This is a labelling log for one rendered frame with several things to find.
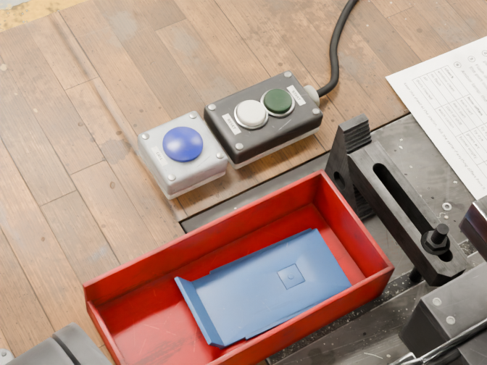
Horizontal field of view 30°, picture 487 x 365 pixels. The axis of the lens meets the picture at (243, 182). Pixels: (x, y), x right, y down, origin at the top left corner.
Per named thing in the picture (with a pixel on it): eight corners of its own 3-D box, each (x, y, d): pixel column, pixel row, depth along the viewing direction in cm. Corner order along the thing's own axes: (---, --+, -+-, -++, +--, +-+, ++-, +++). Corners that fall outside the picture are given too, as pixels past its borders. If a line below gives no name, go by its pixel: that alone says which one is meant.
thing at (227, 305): (173, 291, 84) (174, 277, 82) (315, 229, 89) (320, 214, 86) (206, 355, 81) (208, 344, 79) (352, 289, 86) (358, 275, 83)
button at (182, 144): (155, 145, 91) (155, 134, 89) (190, 129, 92) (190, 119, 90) (174, 175, 89) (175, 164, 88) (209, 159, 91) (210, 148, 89)
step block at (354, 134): (322, 174, 93) (338, 124, 85) (346, 162, 94) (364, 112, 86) (358, 222, 90) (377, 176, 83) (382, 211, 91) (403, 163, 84)
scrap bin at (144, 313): (86, 311, 83) (82, 282, 78) (313, 199, 91) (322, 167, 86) (148, 424, 78) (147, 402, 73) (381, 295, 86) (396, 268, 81)
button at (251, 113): (230, 117, 93) (232, 106, 92) (254, 106, 94) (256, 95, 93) (245, 137, 92) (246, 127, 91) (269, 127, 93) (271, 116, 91)
